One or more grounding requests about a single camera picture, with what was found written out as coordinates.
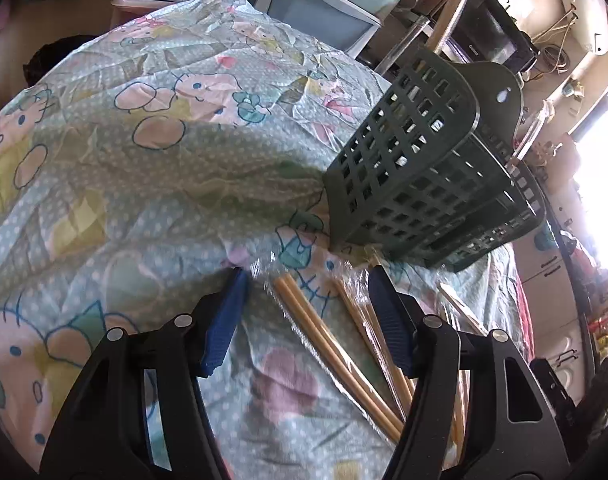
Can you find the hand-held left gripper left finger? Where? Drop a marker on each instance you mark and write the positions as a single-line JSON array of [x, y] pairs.
[[224, 320]]

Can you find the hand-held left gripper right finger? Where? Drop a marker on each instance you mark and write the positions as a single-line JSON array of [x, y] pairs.
[[391, 325]]

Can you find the plastic wooden chopsticks pair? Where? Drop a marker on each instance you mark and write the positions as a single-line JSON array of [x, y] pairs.
[[324, 340], [356, 310], [459, 410], [461, 305]]

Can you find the green plastic utensil basket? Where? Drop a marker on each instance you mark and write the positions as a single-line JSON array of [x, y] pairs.
[[408, 195]]

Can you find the pink fleece blanket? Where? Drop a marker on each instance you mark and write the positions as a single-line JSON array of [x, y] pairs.
[[523, 310]]

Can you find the white kitchen cabinet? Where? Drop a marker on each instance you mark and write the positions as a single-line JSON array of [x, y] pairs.
[[548, 285]]

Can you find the cartoon printed blue cloth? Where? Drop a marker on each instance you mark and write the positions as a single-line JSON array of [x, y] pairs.
[[134, 200]]

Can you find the dark bag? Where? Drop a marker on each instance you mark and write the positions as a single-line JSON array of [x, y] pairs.
[[49, 60]]

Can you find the black microwave oven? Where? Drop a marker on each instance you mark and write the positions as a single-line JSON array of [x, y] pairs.
[[488, 25]]

